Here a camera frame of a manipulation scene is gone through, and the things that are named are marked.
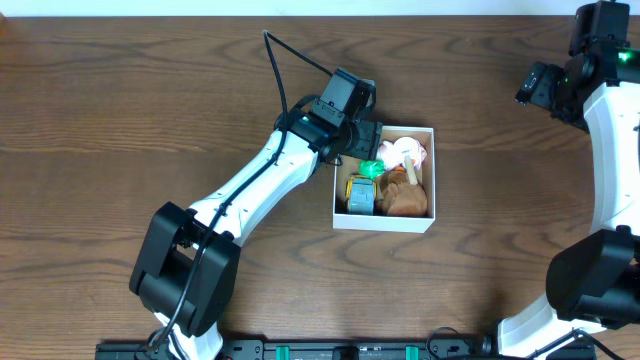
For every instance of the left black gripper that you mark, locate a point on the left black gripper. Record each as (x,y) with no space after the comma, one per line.
(368,138)

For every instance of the pink white duck toy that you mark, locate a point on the pink white duck toy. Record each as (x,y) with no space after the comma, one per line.
(393,154)

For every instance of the green round toy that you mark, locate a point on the green round toy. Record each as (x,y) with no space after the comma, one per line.
(372,168)

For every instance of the grey yellow toy car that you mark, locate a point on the grey yellow toy car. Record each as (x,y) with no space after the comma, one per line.
(361,193)

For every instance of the brown plush bear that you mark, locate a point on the brown plush bear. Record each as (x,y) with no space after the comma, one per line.
(401,195)

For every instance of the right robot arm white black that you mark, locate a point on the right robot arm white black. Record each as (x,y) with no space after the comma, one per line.
(592,286)

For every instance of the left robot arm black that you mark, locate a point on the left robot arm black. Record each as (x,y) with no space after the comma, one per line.
(186,269)

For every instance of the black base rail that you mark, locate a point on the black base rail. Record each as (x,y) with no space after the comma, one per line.
(443,347)

